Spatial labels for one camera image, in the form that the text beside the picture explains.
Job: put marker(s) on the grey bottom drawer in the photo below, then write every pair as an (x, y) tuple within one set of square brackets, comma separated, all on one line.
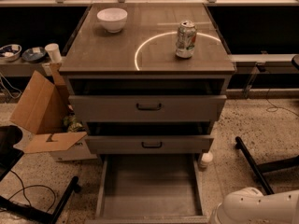
[(150, 189)]

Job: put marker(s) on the grey drawer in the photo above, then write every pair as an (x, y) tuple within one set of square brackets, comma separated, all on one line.
[(165, 144), (150, 189), (138, 108)]

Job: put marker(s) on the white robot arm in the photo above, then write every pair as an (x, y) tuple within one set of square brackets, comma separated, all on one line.
[(250, 204)]

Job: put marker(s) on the grey drawer cabinet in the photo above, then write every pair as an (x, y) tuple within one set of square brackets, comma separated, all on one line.
[(141, 60)]

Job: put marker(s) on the grey middle drawer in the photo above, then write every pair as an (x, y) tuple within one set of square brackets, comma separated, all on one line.
[(165, 144)]

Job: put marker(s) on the grey top drawer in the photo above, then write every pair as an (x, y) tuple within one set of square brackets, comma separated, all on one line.
[(138, 108)]

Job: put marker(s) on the crushed soda can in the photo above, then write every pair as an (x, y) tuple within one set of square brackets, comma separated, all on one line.
[(186, 37)]

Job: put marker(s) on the green packaging in box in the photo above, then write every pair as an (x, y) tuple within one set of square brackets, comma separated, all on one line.
[(72, 125)]

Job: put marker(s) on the white ceramic bowl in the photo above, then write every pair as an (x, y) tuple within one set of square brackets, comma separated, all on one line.
[(112, 19)]

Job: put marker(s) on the open cardboard box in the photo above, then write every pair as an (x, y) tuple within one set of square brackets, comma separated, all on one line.
[(41, 110)]

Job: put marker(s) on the white paper cup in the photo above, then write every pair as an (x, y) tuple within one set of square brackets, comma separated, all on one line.
[(53, 50)]

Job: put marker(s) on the blue bowl right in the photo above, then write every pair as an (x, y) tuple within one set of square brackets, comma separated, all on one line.
[(34, 55)]

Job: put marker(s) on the black stand leg right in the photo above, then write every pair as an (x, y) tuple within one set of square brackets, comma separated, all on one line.
[(260, 169)]

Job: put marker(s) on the low grey side shelf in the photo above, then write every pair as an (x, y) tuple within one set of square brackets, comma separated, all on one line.
[(21, 68)]

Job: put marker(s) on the black chair seat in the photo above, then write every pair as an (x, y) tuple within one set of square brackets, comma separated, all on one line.
[(9, 155)]

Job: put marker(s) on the blue patterned bowl left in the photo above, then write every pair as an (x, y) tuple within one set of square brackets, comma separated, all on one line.
[(10, 53)]

